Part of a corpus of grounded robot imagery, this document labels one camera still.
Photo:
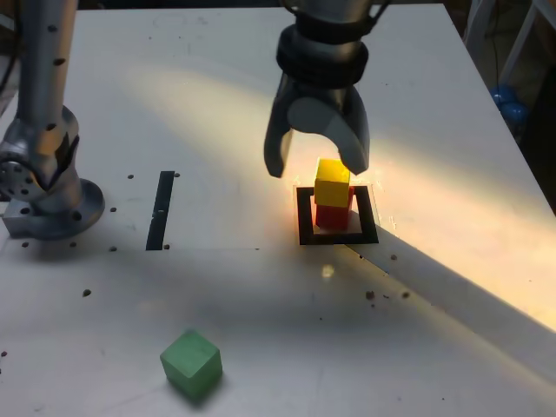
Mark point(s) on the green cube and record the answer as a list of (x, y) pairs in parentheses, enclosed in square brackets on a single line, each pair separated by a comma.
[(189, 362)]

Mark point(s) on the white metal frame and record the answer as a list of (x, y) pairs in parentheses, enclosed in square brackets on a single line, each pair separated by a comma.
[(519, 39)]

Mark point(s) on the black tape strip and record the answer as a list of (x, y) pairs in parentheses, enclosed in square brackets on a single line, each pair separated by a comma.
[(160, 208)]

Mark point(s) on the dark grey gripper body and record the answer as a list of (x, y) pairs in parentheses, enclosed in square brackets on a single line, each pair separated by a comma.
[(323, 93)]

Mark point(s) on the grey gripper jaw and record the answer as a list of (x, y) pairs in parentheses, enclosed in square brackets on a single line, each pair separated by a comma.
[(274, 143), (352, 143)]

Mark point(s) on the black tape square outline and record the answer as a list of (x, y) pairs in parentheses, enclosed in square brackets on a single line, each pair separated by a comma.
[(304, 221)]

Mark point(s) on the red cube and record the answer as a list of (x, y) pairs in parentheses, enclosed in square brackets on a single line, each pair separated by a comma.
[(332, 217)]

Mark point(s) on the blue round object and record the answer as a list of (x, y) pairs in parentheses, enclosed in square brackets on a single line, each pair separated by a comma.
[(510, 106)]

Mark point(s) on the yellow cube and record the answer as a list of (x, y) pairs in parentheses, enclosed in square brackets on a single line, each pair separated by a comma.
[(331, 184)]

